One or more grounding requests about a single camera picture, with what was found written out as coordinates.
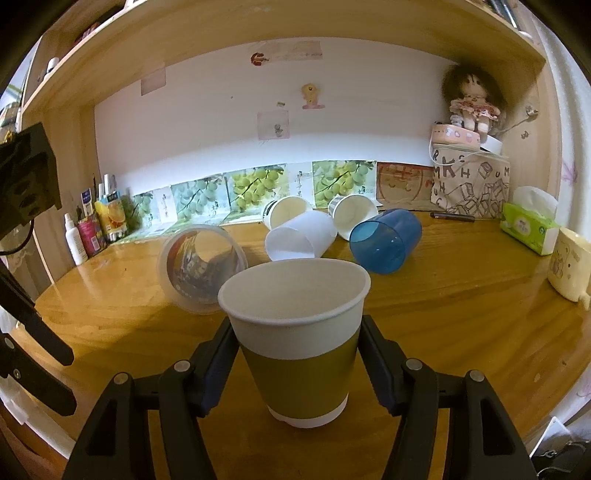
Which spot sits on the pink packet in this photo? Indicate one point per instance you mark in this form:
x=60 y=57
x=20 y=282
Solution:
x=91 y=237

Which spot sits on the grape picture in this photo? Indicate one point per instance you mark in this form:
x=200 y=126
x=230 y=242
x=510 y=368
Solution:
x=141 y=210
x=344 y=177
x=256 y=187
x=196 y=198

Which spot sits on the rag doll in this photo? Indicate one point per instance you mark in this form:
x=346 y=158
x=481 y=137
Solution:
x=473 y=97

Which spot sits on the plain white paper cup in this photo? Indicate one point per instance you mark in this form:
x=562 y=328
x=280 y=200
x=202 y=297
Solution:
x=287 y=210

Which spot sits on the blue plastic cup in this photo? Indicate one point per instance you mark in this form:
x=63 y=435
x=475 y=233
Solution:
x=388 y=240

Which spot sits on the paper cup with olive sleeve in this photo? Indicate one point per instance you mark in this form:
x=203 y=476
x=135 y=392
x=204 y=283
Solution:
x=295 y=369

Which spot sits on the red-printed cardboard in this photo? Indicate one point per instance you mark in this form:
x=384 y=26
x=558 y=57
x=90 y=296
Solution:
x=401 y=184

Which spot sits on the green tissue pack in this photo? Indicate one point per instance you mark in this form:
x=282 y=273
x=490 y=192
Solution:
x=526 y=226

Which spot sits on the cream mug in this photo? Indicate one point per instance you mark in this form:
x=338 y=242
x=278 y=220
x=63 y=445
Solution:
x=570 y=263

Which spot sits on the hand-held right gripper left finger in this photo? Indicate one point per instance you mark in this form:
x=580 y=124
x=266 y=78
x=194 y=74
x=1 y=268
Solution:
x=216 y=369

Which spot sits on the dark bag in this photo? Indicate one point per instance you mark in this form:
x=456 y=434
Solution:
x=561 y=454

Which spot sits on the red wall sticker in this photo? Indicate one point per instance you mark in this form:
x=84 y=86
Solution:
x=259 y=58

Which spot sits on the pink box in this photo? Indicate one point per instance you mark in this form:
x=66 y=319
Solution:
x=455 y=136

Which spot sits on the striped white paper cup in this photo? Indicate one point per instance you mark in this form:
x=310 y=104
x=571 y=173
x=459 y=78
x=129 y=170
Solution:
x=353 y=214

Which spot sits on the yellow wall sticker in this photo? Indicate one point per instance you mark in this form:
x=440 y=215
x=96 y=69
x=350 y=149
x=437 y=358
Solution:
x=311 y=96

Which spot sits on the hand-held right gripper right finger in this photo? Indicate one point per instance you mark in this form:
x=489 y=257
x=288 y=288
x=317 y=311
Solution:
x=379 y=369

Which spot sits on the blue-capped tube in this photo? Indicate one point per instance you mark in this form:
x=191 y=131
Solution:
x=87 y=201

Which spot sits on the white bottle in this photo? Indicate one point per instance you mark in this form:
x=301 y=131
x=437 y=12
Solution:
x=75 y=242

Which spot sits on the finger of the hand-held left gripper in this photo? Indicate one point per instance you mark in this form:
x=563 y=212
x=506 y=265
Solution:
x=41 y=330
x=41 y=385

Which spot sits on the letter-printed tote bag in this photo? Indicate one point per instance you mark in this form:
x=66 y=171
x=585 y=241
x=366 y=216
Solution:
x=466 y=184

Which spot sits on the dark pen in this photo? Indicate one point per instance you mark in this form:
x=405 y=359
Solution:
x=452 y=216

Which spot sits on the wooden shelf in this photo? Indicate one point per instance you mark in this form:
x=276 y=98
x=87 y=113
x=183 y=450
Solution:
x=277 y=23

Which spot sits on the clear plastic cup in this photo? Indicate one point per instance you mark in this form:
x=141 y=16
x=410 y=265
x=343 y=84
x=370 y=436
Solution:
x=184 y=263

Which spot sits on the white plastic cup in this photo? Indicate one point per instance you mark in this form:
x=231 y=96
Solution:
x=304 y=230

